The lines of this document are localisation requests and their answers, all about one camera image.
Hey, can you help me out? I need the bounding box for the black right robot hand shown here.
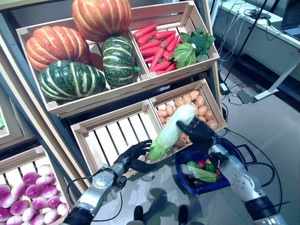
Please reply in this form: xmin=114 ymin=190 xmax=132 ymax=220
xmin=176 ymin=117 xmax=221 ymax=150

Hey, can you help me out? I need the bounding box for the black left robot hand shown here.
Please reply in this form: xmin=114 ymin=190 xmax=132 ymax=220
xmin=114 ymin=139 xmax=158 ymax=174

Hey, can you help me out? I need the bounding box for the green white napa cabbage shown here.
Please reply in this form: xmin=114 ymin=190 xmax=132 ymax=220
xmin=180 ymin=164 xmax=218 ymax=183
xmin=149 ymin=105 xmax=196 ymax=162

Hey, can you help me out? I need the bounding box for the blue plastic shopping basket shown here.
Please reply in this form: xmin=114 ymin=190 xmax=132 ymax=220
xmin=175 ymin=137 xmax=247 ymax=195

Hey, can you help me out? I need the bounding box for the pale wooden slatted crate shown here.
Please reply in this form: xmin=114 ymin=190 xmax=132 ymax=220
xmin=70 ymin=99 xmax=179 ymax=175

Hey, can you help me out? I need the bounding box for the wooden potato crate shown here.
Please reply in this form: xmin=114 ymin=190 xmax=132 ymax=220
xmin=149 ymin=78 xmax=228 ymax=150

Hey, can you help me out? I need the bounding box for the black power adapter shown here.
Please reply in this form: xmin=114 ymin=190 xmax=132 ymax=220
xmin=219 ymin=83 xmax=232 ymax=96

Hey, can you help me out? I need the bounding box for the black left robot foot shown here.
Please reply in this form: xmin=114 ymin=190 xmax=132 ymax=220
xmin=133 ymin=205 xmax=144 ymax=222

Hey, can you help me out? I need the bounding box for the black robot foot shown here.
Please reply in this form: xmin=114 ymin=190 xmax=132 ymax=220
xmin=133 ymin=205 xmax=144 ymax=222
xmin=177 ymin=205 xmax=189 ymax=225

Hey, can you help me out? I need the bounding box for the grey power strip box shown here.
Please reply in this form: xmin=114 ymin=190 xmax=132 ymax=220
xmin=236 ymin=90 xmax=257 ymax=105

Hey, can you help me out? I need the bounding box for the wooden carrot crate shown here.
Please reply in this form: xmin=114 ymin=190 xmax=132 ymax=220
xmin=128 ymin=0 xmax=220 ymax=86

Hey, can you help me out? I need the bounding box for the wooden pumpkin crate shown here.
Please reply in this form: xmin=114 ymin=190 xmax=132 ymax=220
xmin=15 ymin=17 xmax=150 ymax=119

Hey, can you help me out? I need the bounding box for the black right robot foot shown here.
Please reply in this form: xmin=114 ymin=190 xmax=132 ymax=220
xmin=177 ymin=205 xmax=189 ymax=225

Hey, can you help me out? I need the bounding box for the green leafy cabbage head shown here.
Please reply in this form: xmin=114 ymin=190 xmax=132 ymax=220
xmin=170 ymin=42 xmax=197 ymax=69

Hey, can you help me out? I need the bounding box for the white desk leg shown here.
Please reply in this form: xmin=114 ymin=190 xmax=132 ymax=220
xmin=255 ymin=60 xmax=300 ymax=101

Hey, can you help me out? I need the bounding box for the dark green broccoli with leaves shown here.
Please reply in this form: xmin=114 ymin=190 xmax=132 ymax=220
xmin=180 ymin=25 xmax=216 ymax=63

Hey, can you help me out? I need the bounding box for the green striped pumpkin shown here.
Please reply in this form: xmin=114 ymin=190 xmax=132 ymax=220
xmin=38 ymin=60 xmax=107 ymax=105
xmin=102 ymin=35 xmax=141 ymax=89

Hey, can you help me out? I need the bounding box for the black tripod pole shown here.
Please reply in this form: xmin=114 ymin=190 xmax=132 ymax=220
xmin=224 ymin=0 xmax=269 ymax=84

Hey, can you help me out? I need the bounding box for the wooden turnip crate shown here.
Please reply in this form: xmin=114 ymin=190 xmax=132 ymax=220
xmin=0 ymin=145 xmax=71 ymax=225

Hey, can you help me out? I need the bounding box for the white desk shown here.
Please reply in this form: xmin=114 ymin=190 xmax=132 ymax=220
xmin=212 ymin=0 xmax=300 ymax=50

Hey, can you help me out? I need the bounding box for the orange striped pumpkin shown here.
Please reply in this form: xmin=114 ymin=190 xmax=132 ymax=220
xmin=25 ymin=25 xmax=91 ymax=72
xmin=71 ymin=0 xmax=133 ymax=43

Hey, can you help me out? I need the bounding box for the dark laptop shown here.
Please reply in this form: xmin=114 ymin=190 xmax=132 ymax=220
xmin=281 ymin=7 xmax=300 ymax=39

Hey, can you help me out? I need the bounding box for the dark basket handle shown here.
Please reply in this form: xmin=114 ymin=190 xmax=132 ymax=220
xmin=234 ymin=144 xmax=258 ymax=165

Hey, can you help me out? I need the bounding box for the black floor cable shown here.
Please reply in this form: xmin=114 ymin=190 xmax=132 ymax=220
xmin=217 ymin=127 xmax=284 ymax=202

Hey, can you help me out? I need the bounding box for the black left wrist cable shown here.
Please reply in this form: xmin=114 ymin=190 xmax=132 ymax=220
xmin=67 ymin=177 xmax=124 ymax=222

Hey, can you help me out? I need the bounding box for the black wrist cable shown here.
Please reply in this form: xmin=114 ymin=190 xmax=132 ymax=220
xmin=243 ymin=161 xmax=275 ymax=187
xmin=67 ymin=177 xmax=124 ymax=222

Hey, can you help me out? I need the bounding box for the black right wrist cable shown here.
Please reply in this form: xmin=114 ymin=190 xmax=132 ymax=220
xmin=243 ymin=161 xmax=275 ymax=187

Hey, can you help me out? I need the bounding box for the wooden display rack frame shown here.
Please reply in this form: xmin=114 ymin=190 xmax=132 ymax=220
xmin=0 ymin=0 xmax=223 ymax=188

